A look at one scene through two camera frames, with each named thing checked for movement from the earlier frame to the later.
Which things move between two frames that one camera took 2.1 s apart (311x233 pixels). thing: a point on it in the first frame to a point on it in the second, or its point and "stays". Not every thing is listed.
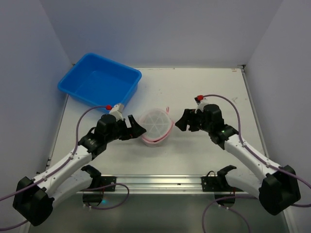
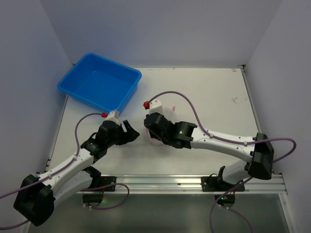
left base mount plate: (107, 180) stays
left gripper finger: (137, 130) to (131, 134)
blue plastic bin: (100, 82) stays
